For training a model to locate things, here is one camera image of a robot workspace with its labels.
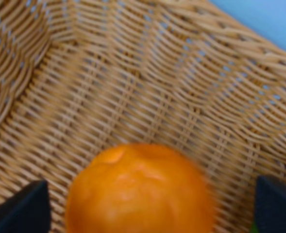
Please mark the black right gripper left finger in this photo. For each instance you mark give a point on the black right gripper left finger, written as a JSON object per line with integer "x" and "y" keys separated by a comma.
{"x": 27, "y": 211}

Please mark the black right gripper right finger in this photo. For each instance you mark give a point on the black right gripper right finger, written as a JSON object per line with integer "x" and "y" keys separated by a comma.
{"x": 276, "y": 206}

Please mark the orange mandarin fruit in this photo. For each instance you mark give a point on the orange mandarin fruit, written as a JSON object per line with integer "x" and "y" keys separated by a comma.
{"x": 140, "y": 188}

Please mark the light orange wicker basket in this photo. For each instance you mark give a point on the light orange wicker basket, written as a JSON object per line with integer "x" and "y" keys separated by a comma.
{"x": 79, "y": 76}

